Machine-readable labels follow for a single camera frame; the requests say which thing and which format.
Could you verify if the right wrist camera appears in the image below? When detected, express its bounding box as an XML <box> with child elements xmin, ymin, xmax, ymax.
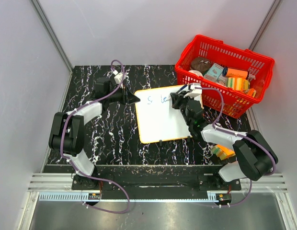
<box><xmin>184</xmin><ymin>83</ymin><xmax>202</xmax><ymax>98</ymax></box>

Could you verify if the orange blue can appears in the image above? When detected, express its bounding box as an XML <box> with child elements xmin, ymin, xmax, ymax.
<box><xmin>222</xmin><ymin>67</ymin><xmax>249</xmax><ymax>79</ymax></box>

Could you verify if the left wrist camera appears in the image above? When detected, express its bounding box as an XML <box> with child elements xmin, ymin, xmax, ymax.
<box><xmin>114</xmin><ymin>72</ymin><xmax>124</xmax><ymax>84</ymax></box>

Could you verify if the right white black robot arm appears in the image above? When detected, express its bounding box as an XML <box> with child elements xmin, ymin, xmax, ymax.
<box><xmin>170</xmin><ymin>92</ymin><xmax>278</xmax><ymax>190</ymax></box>

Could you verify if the orange sponge package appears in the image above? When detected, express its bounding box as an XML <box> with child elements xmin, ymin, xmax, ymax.
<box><xmin>210</xmin><ymin>145</ymin><xmax>235</xmax><ymax>160</ymax></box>

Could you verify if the brown round package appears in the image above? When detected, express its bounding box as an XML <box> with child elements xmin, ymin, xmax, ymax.
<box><xmin>191</xmin><ymin>57</ymin><xmax>212</xmax><ymax>73</ymax></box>

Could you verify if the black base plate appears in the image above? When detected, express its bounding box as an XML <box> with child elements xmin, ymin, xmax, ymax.
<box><xmin>71</xmin><ymin>165</ymin><xmax>241</xmax><ymax>192</ymax></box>

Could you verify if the red plastic shopping basket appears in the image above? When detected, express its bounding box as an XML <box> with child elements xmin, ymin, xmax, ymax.
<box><xmin>174</xmin><ymin>35</ymin><xmax>275</xmax><ymax>118</ymax></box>

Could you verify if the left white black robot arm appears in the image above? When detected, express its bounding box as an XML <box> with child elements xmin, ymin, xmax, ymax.
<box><xmin>48</xmin><ymin>73</ymin><xmax>140</xmax><ymax>190</ymax></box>

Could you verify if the small orange box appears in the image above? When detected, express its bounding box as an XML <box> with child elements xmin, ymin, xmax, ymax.
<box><xmin>244</xmin><ymin>88</ymin><xmax>257</xmax><ymax>97</ymax></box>

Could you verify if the yellow framed whiteboard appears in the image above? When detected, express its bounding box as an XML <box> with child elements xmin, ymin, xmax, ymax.
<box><xmin>135</xmin><ymin>85</ymin><xmax>203</xmax><ymax>144</ymax></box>

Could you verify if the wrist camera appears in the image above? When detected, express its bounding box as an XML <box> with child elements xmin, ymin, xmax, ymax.
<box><xmin>184</xmin><ymin>83</ymin><xmax>202</xmax><ymax>98</ymax></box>
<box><xmin>114</xmin><ymin>72</ymin><xmax>124</xmax><ymax>84</ymax></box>

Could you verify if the white slotted cable duct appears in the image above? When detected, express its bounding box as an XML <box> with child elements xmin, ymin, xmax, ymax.
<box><xmin>39</xmin><ymin>189</ymin><xmax>229</xmax><ymax>202</ymax></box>

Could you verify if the white round lid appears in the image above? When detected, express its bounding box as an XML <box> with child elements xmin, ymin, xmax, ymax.
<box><xmin>189</xmin><ymin>70</ymin><xmax>203</xmax><ymax>77</ymax></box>

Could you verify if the white blue whiteboard marker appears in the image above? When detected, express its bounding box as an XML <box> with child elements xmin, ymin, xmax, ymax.
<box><xmin>170</xmin><ymin>84</ymin><xmax>188</xmax><ymax>98</ymax></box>

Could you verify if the teal white box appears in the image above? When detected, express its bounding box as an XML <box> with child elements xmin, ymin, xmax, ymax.
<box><xmin>204</xmin><ymin>63</ymin><xmax>224</xmax><ymax>82</ymax></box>

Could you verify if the yellow green sponge pack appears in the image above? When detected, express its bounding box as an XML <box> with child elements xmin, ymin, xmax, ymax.
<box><xmin>227</xmin><ymin>77</ymin><xmax>250</xmax><ymax>91</ymax></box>

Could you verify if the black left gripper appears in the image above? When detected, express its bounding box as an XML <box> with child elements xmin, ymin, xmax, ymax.
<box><xmin>107</xmin><ymin>84</ymin><xmax>140</xmax><ymax>106</ymax></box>

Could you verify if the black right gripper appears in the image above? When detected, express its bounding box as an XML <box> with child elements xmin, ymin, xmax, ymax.
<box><xmin>171</xmin><ymin>91</ymin><xmax>195</xmax><ymax>127</ymax></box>

